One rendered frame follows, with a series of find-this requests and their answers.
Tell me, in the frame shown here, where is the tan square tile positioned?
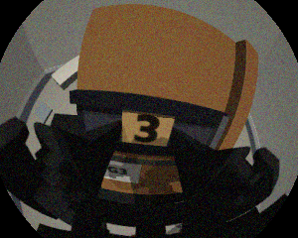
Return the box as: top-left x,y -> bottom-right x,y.
121,110 -> 176,147

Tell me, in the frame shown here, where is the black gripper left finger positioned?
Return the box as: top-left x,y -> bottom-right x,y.
34,120 -> 122,197

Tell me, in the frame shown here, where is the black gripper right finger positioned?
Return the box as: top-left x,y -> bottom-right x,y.
169,127 -> 251,201

